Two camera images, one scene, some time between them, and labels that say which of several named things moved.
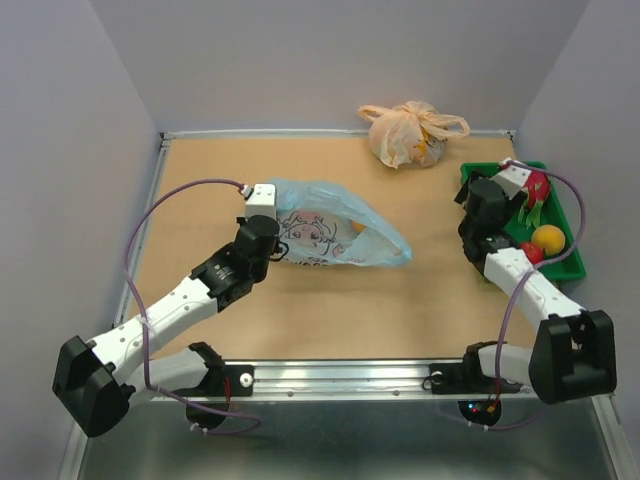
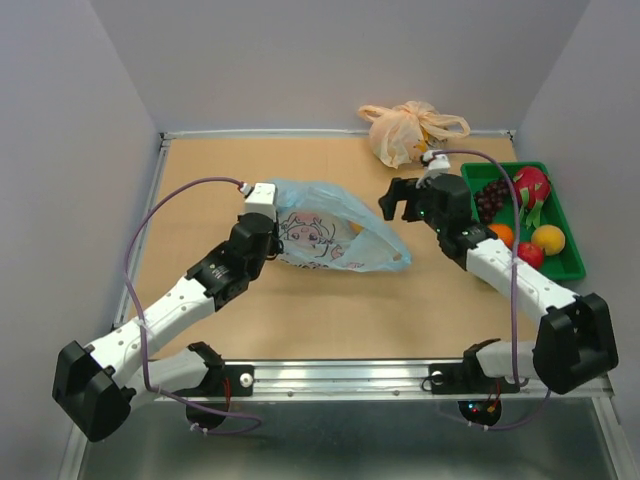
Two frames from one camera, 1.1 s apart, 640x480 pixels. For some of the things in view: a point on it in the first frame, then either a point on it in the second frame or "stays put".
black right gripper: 510,205 → 402,189
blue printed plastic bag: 324,225 stays put
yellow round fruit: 550,237 stays put
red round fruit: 534,251 stays put
